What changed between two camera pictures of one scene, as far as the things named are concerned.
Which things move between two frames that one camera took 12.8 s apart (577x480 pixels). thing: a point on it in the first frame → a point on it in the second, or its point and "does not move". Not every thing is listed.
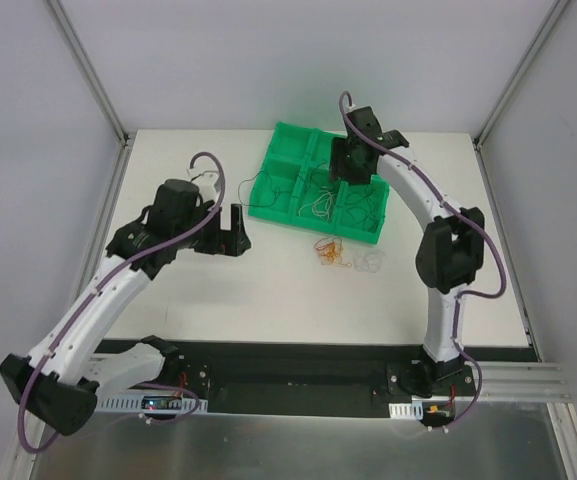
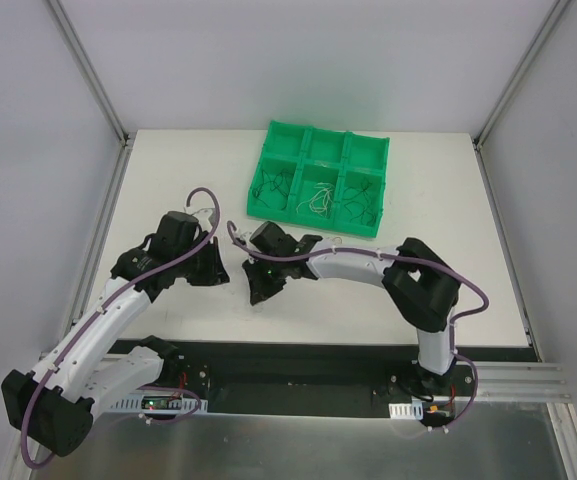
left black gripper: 216,234 → 208,265
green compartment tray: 294,188 does not move
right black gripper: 350,160 → 263,282
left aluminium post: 90,70 does not move
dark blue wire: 277,191 → 278,182
